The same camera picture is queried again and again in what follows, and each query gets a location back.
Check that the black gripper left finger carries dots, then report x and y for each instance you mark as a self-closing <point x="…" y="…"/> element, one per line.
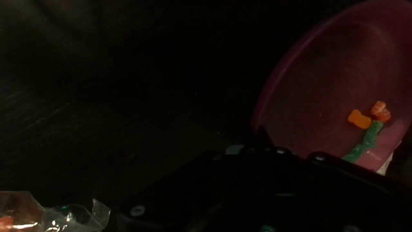
<point x="223" y="193"/>

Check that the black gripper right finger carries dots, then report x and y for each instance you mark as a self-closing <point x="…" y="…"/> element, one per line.
<point x="361" y="197"/>

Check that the orange gummy candy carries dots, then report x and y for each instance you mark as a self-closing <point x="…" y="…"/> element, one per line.
<point x="360" y="119"/>

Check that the red-orange gummy candy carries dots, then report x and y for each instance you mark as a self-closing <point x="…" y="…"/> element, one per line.
<point x="381" y="111"/>

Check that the clear candy bag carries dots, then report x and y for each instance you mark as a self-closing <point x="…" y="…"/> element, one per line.
<point x="39" y="214"/>

